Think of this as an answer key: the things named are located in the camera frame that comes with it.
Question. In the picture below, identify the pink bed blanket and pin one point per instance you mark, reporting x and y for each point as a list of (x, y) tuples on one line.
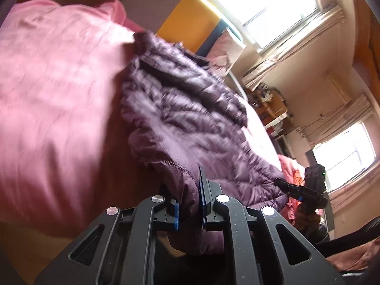
[(59, 109)]

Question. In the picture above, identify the small bright window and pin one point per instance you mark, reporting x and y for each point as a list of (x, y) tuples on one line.
[(347, 157)]

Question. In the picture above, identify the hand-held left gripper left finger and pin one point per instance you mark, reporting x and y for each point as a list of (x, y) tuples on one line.
[(175, 213)]

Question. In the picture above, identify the large bright window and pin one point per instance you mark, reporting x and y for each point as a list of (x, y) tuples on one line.
[(267, 3)]

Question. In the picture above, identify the red crumpled cloth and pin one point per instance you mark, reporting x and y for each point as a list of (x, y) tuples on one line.
[(292, 172)]

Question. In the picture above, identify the grey yellow blue headboard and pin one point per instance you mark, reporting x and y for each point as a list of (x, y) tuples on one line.
[(190, 20)]

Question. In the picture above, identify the person's right hand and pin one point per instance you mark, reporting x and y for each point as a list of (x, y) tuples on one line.
[(307, 219)]

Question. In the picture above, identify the pink patterned curtain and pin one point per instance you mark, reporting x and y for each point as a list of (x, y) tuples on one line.
[(341, 118), (285, 47)]

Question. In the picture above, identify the person's right forearm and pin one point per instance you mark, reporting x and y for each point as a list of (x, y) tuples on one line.
[(347, 237)]

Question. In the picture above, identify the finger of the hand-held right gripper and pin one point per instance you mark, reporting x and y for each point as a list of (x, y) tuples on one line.
[(292, 189), (299, 198)]

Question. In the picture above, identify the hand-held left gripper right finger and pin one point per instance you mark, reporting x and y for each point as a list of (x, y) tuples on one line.
[(203, 197)]

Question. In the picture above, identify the deer print pillow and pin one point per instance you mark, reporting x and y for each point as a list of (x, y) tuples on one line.
[(225, 50)]

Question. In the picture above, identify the purple quilted puffer jacket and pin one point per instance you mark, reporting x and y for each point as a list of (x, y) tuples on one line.
[(190, 118)]

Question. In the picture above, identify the white bed rail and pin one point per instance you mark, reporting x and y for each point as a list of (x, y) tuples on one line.
[(239, 84)]

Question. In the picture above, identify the wooden desk with clutter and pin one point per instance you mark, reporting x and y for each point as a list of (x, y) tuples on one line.
[(270, 107)]

